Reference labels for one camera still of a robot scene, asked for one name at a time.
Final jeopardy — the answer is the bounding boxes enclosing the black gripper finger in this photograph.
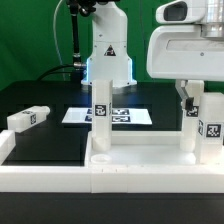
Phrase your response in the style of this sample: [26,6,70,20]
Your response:
[175,79,194,110]

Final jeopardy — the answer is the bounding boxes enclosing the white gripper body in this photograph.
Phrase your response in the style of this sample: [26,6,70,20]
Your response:
[147,0,224,82]

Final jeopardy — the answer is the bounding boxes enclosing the white desk top tray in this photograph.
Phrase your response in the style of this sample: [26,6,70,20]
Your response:
[84,129,224,168]

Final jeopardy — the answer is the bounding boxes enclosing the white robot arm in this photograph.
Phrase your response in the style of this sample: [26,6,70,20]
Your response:
[84,0,224,110]

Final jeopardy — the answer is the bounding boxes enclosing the fiducial marker sheet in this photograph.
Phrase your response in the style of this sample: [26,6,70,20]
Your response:
[62,107,152,125]

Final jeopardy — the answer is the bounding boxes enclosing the black cable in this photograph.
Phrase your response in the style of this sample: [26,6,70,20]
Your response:
[35,64,83,83]

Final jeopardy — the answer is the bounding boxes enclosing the white cable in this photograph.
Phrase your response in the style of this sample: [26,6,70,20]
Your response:
[52,0,67,82]

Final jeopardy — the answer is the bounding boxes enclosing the white U-shaped fence wall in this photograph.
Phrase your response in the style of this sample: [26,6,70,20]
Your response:
[0,130,224,193]

